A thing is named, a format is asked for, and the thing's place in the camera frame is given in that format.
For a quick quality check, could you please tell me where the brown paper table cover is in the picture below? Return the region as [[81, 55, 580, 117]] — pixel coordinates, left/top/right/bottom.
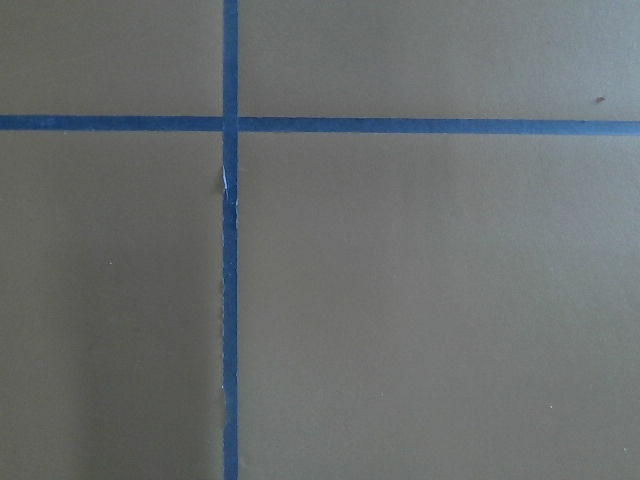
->
[[1, 1, 639, 479]]

